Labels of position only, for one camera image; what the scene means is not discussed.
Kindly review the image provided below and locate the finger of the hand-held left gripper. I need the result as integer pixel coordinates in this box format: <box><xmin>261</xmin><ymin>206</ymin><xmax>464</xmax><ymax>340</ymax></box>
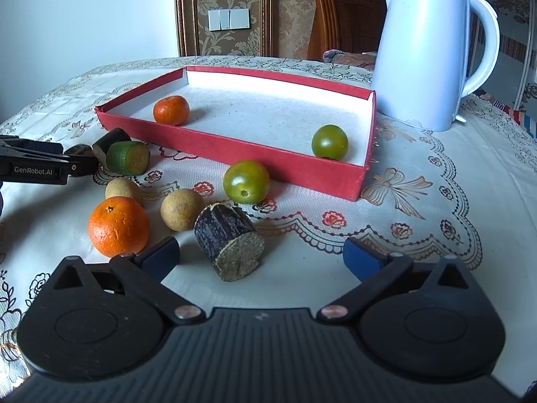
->
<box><xmin>0</xmin><ymin>135</ymin><xmax>95</xmax><ymax>159</ymax></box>
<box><xmin>67</xmin><ymin>155</ymin><xmax>100</xmax><ymax>177</ymax></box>

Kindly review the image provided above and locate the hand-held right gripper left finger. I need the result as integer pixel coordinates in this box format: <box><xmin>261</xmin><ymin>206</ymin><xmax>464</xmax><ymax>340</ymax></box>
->
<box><xmin>52</xmin><ymin>236</ymin><xmax>206</xmax><ymax>325</ymax></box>

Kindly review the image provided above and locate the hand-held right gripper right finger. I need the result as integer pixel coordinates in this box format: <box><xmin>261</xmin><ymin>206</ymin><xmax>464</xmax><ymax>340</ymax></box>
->
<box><xmin>316</xmin><ymin>237</ymin><xmax>473</xmax><ymax>324</ymax></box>

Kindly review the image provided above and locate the small dark sugarcane piece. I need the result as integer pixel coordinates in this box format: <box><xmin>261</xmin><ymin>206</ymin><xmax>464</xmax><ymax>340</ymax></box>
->
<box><xmin>92</xmin><ymin>128</ymin><xmax>132</xmax><ymax>166</ymax></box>

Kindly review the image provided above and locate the large orange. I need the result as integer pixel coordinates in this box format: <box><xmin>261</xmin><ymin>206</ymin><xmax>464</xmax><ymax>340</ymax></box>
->
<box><xmin>88</xmin><ymin>196</ymin><xmax>150</xmax><ymax>258</ymax></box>

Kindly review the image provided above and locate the large black sugarcane piece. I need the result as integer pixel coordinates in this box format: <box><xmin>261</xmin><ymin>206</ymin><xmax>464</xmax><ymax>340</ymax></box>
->
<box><xmin>194</xmin><ymin>204</ymin><xmax>266</xmax><ymax>282</ymax></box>

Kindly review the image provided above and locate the red cardboard box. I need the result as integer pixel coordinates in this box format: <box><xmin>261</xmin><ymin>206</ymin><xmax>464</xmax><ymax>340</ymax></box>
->
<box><xmin>94</xmin><ymin>66</ymin><xmax>377</xmax><ymax>201</ymax></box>

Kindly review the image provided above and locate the tan longan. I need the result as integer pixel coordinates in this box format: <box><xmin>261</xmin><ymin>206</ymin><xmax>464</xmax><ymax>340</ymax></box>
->
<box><xmin>160</xmin><ymin>189</ymin><xmax>207</xmax><ymax>232</ymax></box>
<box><xmin>105</xmin><ymin>177</ymin><xmax>142</xmax><ymax>206</ymax></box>

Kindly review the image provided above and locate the green sugarcane piece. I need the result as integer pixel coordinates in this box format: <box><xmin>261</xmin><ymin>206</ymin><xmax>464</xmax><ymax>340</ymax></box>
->
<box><xmin>106</xmin><ymin>141</ymin><xmax>150</xmax><ymax>176</ymax></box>

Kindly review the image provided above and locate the small orange mandarin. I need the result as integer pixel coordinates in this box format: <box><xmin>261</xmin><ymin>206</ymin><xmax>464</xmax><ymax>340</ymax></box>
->
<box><xmin>153</xmin><ymin>96</ymin><xmax>190</xmax><ymax>126</ymax></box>

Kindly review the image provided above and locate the green tomato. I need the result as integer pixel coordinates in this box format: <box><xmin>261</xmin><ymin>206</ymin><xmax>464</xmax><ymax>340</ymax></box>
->
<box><xmin>223</xmin><ymin>160</ymin><xmax>270</xmax><ymax>204</ymax></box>
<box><xmin>311</xmin><ymin>125</ymin><xmax>349</xmax><ymax>160</ymax></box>

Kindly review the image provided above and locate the white electric kettle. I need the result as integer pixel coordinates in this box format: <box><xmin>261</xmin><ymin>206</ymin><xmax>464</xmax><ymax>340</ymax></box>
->
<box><xmin>371</xmin><ymin>0</ymin><xmax>500</xmax><ymax>133</ymax></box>

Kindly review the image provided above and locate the wooden chair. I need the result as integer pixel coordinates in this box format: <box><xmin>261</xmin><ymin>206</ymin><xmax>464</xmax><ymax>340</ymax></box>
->
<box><xmin>307</xmin><ymin>0</ymin><xmax>387</xmax><ymax>61</ymax></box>

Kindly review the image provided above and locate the wardrobe with patterned doors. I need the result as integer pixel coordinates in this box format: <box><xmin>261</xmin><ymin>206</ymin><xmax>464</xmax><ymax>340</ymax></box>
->
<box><xmin>472</xmin><ymin>0</ymin><xmax>537</xmax><ymax>107</ymax></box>

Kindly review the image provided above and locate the gold wall panel frame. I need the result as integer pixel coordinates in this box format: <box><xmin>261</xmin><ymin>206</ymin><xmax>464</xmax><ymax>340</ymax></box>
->
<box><xmin>174</xmin><ymin>0</ymin><xmax>273</xmax><ymax>57</ymax></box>

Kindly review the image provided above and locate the white wall switch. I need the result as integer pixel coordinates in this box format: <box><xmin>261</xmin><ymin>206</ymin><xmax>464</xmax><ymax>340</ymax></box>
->
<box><xmin>208</xmin><ymin>7</ymin><xmax>251</xmax><ymax>32</ymax></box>

